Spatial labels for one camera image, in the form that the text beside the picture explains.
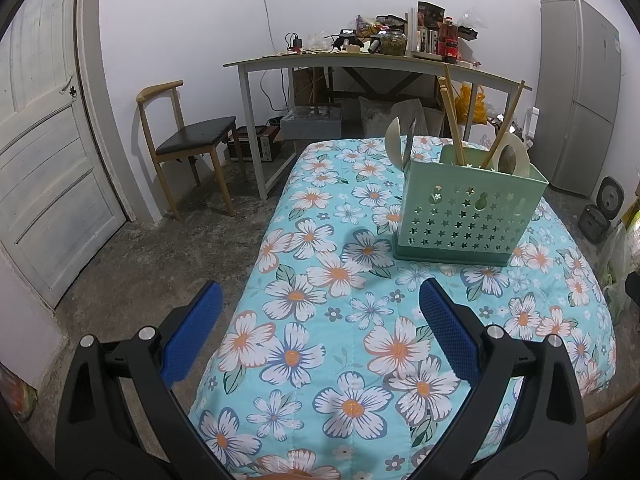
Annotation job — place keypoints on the small black device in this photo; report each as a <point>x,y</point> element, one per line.
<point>346,36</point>

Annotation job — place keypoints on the blue floral blanket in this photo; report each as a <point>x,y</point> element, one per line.
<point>350,360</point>

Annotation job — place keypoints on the snack packet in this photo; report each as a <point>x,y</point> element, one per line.
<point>367,25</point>

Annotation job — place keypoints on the colourful packet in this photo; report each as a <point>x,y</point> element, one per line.
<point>17,395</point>

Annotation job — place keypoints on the clear plastic storage box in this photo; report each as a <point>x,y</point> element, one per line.
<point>310,125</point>

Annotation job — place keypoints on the yellow green packet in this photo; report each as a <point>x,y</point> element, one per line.
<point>633,215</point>

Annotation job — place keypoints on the black pot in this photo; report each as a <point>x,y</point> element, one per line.
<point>594,222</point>

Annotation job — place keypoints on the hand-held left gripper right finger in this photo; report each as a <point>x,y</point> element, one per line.
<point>447,332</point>

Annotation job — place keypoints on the grey refrigerator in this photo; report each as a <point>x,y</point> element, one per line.
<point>580,100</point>

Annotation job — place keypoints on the white panelled door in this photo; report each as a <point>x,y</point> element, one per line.
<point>45,160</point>

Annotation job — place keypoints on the white foam piece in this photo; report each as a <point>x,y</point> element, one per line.
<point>531,122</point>

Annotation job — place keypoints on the amber oil bottle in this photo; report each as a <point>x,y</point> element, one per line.
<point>448,27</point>

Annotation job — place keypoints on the brown cardboard box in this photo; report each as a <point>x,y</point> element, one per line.
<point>305,87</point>

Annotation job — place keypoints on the white desk with wood top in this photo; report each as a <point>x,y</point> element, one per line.
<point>350,60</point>

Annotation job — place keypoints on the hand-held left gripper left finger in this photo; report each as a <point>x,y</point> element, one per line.
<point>192,335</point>

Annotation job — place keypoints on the wooden chair with black seat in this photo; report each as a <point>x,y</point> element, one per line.
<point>195,137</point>

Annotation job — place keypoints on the glass jar of green contents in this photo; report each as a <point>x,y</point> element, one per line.
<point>393,44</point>

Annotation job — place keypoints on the green perforated utensil holder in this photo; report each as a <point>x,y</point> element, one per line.
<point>465,220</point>

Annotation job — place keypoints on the translucent plastic bag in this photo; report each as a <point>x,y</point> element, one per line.
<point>615,270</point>

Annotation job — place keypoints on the clear plastic bag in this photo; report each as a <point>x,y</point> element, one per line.
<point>469,30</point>

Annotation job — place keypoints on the printed cardboard box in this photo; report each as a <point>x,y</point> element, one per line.
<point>425,40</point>

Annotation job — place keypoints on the dark toaster oven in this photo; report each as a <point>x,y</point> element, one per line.
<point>250,147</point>

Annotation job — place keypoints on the dark printed box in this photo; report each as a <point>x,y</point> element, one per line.
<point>430,12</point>

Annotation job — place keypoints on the white woven sack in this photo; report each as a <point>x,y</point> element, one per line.
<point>377,117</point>
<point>420,117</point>

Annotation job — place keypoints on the yellow plastic bag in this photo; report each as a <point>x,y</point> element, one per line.
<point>470,107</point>

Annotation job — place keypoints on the red label bottle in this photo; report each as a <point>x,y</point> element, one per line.
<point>448,50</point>

